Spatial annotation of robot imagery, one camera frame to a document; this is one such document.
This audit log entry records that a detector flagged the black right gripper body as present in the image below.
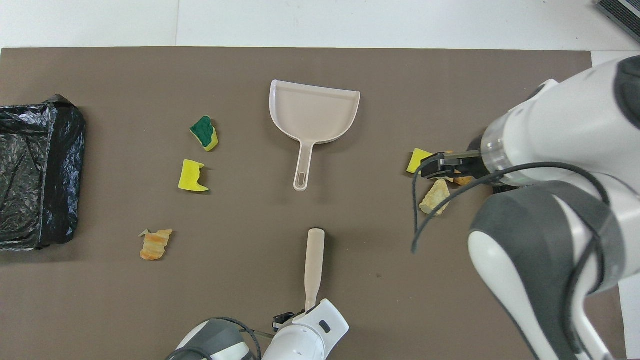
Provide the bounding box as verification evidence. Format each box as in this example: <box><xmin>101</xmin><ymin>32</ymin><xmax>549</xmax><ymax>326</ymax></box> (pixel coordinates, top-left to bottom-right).
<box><xmin>420</xmin><ymin>150</ymin><xmax>485</xmax><ymax>182</ymax></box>

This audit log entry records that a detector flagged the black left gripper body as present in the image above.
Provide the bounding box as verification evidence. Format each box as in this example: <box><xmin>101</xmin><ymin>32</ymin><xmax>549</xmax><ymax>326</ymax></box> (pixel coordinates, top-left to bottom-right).
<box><xmin>272</xmin><ymin>311</ymin><xmax>297</xmax><ymax>332</ymax></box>

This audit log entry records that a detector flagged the striped bread roll piece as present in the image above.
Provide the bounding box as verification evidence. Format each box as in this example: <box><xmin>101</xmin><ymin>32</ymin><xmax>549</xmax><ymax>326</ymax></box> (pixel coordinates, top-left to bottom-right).
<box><xmin>436</xmin><ymin>150</ymin><xmax>458</xmax><ymax>184</ymax></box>

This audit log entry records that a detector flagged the small yellow sponge piece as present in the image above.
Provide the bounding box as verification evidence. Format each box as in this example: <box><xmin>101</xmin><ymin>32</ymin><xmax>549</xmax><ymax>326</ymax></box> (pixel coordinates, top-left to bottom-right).
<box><xmin>406</xmin><ymin>148</ymin><xmax>435</xmax><ymax>175</ymax></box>

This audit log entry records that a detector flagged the pale bread chunk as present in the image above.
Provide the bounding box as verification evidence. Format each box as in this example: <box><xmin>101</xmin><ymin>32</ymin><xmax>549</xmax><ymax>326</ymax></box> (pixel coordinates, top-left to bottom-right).
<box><xmin>419</xmin><ymin>178</ymin><xmax>452</xmax><ymax>217</ymax></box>

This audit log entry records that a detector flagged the beige brush with black bristles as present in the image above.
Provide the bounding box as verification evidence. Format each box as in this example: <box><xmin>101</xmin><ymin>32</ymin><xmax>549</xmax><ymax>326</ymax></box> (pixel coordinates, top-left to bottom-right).
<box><xmin>303</xmin><ymin>228</ymin><xmax>326</xmax><ymax>313</ymax></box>

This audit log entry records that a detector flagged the striped croissant piece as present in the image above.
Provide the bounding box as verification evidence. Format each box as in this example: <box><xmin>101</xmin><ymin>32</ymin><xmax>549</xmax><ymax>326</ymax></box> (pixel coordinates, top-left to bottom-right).
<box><xmin>138</xmin><ymin>228</ymin><xmax>173</xmax><ymax>262</ymax></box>

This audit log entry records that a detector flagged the beige plastic dustpan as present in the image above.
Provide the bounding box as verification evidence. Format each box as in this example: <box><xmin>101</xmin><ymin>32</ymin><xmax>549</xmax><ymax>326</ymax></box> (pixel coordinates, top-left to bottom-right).
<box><xmin>269</xmin><ymin>79</ymin><xmax>361</xmax><ymax>192</ymax></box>

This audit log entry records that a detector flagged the notched yellow sponge piece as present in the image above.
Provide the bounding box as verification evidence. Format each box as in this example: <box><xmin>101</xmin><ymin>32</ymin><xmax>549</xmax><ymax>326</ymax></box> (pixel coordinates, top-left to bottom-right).
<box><xmin>178</xmin><ymin>159</ymin><xmax>210</xmax><ymax>193</ymax></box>

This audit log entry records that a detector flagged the green and yellow sponge piece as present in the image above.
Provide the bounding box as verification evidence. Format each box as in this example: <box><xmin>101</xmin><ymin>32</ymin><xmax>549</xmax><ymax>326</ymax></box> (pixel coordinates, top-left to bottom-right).
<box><xmin>189</xmin><ymin>115</ymin><xmax>220</xmax><ymax>153</ymax></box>

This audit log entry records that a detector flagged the brown table mat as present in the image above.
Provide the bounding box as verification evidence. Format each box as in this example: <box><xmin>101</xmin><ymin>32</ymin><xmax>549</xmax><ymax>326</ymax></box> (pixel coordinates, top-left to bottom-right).
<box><xmin>0</xmin><ymin>47</ymin><xmax>627</xmax><ymax>360</ymax></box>

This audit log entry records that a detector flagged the grey ribbed device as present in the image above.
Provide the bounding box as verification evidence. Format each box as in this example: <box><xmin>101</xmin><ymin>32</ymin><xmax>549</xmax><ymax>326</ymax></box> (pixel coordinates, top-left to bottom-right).
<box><xmin>595</xmin><ymin>0</ymin><xmax>640</xmax><ymax>44</ymax></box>

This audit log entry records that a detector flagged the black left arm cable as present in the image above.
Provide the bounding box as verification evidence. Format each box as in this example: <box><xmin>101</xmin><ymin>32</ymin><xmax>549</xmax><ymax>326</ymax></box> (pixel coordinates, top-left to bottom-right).
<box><xmin>167</xmin><ymin>316</ymin><xmax>276</xmax><ymax>360</ymax></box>

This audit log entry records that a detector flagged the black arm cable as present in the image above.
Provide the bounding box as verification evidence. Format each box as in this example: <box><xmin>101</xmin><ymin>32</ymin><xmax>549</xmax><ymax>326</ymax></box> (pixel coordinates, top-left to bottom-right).
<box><xmin>411</xmin><ymin>152</ymin><xmax>616</xmax><ymax>360</ymax></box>
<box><xmin>167</xmin><ymin>316</ymin><xmax>276</xmax><ymax>360</ymax></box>

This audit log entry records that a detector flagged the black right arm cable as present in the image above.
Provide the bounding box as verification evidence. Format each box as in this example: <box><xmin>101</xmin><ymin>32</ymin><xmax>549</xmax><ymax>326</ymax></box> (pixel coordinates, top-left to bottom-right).
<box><xmin>411</xmin><ymin>152</ymin><xmax>616</xmax><ymax>360</ymax></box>

